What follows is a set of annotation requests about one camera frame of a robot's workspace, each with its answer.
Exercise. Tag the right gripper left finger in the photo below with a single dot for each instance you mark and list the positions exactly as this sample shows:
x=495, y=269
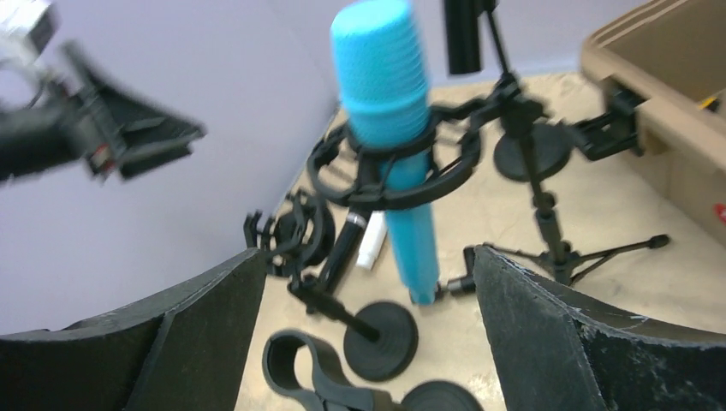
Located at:
x=183, y=348

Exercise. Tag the round base tall stand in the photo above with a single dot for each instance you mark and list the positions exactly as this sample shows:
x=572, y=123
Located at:
x=551, y=148

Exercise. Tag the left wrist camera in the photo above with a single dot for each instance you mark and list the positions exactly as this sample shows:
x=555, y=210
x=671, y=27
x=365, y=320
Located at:
x=27, y=27

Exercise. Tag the tan plastic toolbox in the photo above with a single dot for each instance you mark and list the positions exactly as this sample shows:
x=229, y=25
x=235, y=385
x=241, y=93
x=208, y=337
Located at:
x=657, y=68

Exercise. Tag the tall black silver microphone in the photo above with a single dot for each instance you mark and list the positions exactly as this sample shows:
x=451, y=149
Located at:
x=461, y=18

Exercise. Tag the white microphone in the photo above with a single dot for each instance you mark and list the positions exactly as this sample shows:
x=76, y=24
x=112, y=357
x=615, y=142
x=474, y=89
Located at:
x=372, y=241

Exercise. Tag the black shock mount cradle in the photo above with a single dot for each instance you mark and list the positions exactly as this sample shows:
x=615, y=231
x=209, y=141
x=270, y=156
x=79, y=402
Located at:
x=301, y=237

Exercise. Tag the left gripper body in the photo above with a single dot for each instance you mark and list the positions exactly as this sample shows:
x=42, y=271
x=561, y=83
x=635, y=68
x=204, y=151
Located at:
x=38, y=138

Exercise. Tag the blue microphone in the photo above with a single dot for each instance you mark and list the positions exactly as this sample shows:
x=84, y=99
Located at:
x=383, y=86

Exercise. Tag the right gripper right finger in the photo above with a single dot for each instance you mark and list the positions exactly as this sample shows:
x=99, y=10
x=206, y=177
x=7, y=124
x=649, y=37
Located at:
x=555, y=348

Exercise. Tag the small black microphone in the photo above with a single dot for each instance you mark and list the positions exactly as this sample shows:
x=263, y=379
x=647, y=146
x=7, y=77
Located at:
x=344, y=249

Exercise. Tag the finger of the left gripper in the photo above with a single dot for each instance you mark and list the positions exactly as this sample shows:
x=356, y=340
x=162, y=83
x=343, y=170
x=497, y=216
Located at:
x=133, y=135

